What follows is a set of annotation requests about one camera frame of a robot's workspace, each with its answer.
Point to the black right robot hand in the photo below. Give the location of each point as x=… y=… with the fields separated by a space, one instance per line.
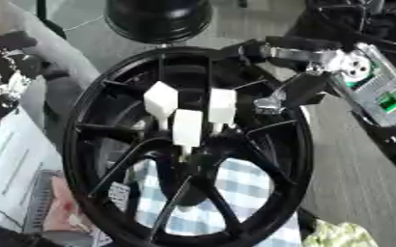
x=305 y=85

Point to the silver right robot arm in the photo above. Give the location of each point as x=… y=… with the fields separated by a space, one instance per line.
x=376 y=87

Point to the white pin with flat head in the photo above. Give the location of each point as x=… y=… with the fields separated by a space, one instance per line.
x=222 y=107
x=188 y=128

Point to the white pin with angled head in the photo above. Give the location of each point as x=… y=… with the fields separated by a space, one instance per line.
x=161 y=99

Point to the black spoked wheel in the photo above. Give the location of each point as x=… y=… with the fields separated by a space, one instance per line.
x=88 y=135

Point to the yellow green crumpled cloth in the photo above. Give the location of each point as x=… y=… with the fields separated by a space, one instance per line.
x=339 y=235

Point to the black tripod leg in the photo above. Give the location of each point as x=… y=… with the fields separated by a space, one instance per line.
x=48 y=19

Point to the person's hand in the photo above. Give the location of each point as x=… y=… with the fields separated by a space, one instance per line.
x=63 y=205

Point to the grey keyboard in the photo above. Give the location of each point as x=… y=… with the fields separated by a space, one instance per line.
x=39 y=199

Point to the person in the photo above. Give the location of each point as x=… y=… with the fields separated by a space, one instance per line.
x=15 y=64

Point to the white paper sheet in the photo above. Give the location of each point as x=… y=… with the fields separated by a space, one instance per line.
x=12 y=160

